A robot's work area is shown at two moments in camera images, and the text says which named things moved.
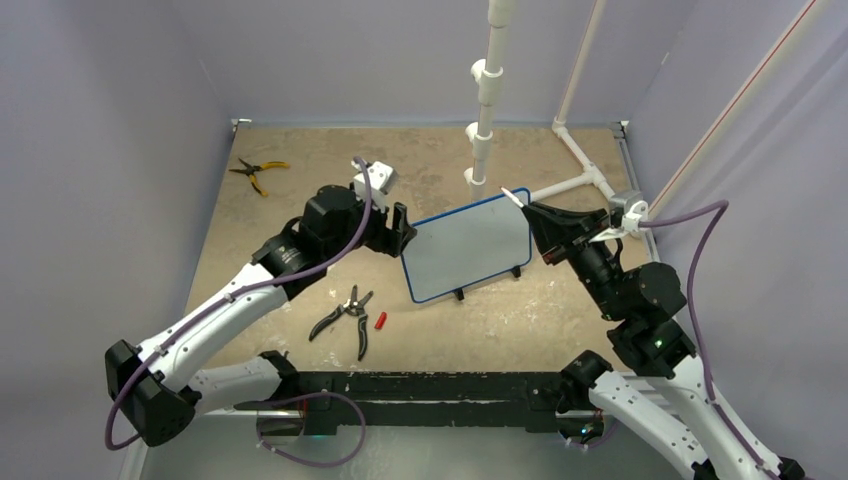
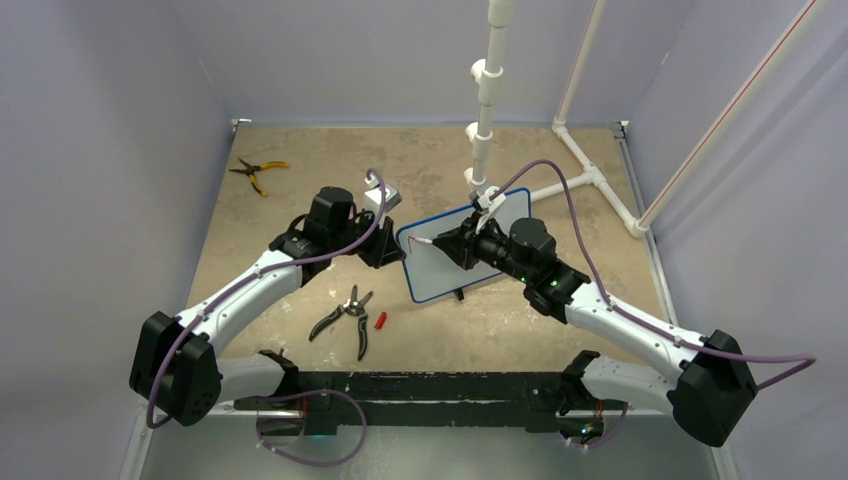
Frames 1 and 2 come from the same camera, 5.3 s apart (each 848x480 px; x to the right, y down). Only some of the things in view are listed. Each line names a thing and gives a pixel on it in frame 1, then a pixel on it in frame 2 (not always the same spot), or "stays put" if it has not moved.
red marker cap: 381,321 stays put
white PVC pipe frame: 489,82 stays put
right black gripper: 552,225 -> 462,245
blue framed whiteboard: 465,246 stays put
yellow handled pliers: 251,169 stays put
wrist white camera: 639,212 -> 487,205
